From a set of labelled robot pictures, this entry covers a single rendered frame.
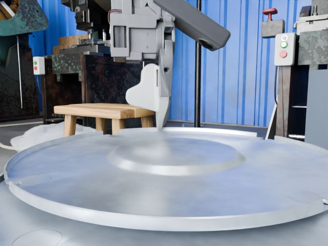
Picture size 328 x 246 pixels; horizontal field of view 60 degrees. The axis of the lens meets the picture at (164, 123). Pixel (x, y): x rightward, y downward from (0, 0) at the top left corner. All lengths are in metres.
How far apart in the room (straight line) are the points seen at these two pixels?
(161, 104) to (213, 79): 2.65
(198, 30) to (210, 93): 2.65
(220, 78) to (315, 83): 2.12
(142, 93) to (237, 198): 0.24
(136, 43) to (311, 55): 1.15
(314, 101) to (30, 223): 0.82
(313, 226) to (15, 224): 0.16
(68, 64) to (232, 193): 2.16
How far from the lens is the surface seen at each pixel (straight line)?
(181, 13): 0.40
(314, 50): 1.45
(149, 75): 0.38
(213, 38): 0.40
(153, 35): 0.38
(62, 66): 2.36
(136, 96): 0.38
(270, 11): 1.49
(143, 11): 0.40
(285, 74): 1.40
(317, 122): 0.90
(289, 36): 1.36
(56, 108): 1.14
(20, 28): 3.65
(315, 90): 0.90
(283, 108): 1.40
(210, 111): 3.05
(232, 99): 2.95
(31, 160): 0.28
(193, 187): 0.19
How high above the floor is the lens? 0.41
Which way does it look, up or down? 7 degrees down
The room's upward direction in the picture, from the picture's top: straight up
